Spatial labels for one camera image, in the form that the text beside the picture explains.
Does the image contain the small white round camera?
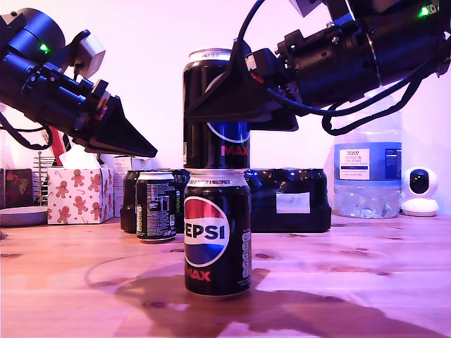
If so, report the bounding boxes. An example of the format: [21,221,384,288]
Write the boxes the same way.
[400,166,440,218]

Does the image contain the small white carton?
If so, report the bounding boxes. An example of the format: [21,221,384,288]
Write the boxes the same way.
[113,156,155,218]

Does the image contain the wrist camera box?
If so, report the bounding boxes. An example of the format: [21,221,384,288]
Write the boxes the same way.
[288,0,353,25]
[56,30,106,79]

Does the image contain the large clear water bottle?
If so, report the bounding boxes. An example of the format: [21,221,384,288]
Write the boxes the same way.
[333,89,403,219]

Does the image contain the black Pepsi Max can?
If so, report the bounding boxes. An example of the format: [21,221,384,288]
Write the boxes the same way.
[135,170,178,244]
[183,168,253,301]
[182,48,252,170]

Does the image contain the white tissue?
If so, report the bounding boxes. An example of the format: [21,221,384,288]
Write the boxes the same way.
[58,142,103,170]

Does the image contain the grey plate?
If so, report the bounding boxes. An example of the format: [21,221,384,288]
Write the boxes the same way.
[0,206,49,228]

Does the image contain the black Pepsi Max multipack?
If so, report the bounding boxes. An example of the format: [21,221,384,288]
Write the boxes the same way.
[121,168,332,234]

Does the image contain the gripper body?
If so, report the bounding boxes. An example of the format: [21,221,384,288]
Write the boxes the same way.
[242,21,371,108]
[49,68,110,142]

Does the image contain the gingerbread print tissue box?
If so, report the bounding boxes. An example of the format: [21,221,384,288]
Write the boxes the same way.
[47,167,116,225]

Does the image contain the metal wire rack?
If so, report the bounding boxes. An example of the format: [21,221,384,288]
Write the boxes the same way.
[33,151,49,207]

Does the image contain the dark patterned box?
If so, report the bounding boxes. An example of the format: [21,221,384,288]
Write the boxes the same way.
[0,168,35,209]

